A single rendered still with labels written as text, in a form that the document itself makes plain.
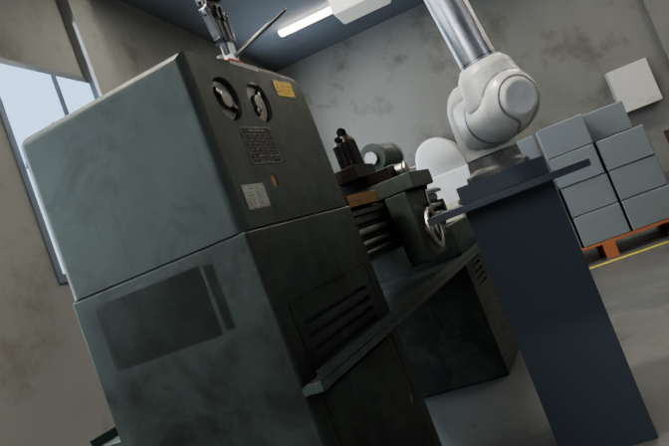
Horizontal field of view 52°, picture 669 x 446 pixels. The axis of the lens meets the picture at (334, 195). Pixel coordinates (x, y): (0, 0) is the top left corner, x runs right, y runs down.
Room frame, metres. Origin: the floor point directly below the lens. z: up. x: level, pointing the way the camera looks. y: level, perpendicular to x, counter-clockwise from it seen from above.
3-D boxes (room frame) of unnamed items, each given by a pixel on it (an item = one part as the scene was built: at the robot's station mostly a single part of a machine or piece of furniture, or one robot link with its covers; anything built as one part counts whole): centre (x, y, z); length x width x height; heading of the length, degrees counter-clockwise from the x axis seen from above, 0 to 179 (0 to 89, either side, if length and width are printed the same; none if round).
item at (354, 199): (2.32, 0.08, 0.89); 0.36 x 0.30 x 0.04; 68
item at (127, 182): (1.70, 0.30, 1.06); 0.59 x 0.48 x 0.39; 158
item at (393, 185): (2.64, -0.08, 0.90); 0.53 x 0.30 x 0.06; 68
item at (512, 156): (2.01, -0.48, 0.83); 0.22 x 0.18 x 0.06; 166
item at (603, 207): (5.14, -1.75, 0.51); 1.02 x 0.68 x 1.02; 76
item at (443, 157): (9.01, -1.51, 0.81); 0.85 x 0.74 x 1.62; 76
